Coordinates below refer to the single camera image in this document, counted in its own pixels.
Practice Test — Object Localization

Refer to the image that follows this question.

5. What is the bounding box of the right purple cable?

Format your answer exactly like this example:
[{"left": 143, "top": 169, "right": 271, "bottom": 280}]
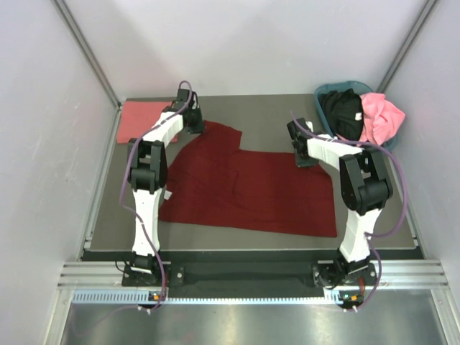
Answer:
[{"left": 289, "top": 110, "right": 409, "bottom": 310}]

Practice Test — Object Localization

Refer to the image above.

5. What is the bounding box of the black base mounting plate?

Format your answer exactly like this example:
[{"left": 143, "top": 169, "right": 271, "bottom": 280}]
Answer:
[{"left": 121, "top": 261, "right": 378, "bottom": 298}]

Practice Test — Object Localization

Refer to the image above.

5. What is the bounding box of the folded coral red t-shirt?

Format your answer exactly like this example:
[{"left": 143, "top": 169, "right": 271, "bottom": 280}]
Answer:
[{"left": 116, "top": 101, "right": 171, "bottom": 144}]

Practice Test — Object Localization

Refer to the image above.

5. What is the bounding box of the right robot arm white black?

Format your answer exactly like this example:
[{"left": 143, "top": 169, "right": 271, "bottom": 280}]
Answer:
[{"left": 287, "top": 118, "right": 393, "bottom": 290}]

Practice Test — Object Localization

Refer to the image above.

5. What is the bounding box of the grey slotted cable duct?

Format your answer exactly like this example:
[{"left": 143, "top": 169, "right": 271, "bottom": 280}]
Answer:
[{"left": 72, "top": 290, "right": 358, "bottom": 305}]

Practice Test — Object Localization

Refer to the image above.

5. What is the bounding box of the pink t-shirt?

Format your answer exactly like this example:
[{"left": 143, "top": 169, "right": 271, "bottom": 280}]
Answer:
[{"left": 359, "top": 93, "right": 405, "bottom": 146}]

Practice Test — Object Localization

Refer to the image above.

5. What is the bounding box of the purple cable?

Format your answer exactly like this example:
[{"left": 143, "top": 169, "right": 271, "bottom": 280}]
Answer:
[
  {"left": 289, "top": 110, "right": 409, "bottom": 310},
  {"left": 119, "top": 80, "right": 197, "bottom": 310}
]

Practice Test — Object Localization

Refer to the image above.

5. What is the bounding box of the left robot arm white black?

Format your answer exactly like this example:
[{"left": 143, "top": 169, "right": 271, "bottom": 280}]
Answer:
[{"left": 119, "top": 86, "right": 205, "bottom": 288}]

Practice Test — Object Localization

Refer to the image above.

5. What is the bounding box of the dark red t-shirt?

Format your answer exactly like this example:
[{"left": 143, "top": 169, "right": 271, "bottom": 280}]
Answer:
[{"left": 159, "top": 121, "right": 337, "bottom": 238}]

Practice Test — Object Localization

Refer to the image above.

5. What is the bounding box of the teal plastic basket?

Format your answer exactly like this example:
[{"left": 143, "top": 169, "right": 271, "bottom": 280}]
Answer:
[{"left": 314, "top": 81, "right": 397, "bottom": 151}]

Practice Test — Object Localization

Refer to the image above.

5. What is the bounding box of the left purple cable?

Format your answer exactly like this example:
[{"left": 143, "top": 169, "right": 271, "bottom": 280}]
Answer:
[{"left": 119, "top": 80, "right": 197, "bottom": 310}]

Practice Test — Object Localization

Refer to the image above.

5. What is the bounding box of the black t-shirt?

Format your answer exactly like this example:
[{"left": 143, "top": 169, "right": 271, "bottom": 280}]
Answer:
[{"left": 319, "top": 88, "right": 364, "bottom": 141}]

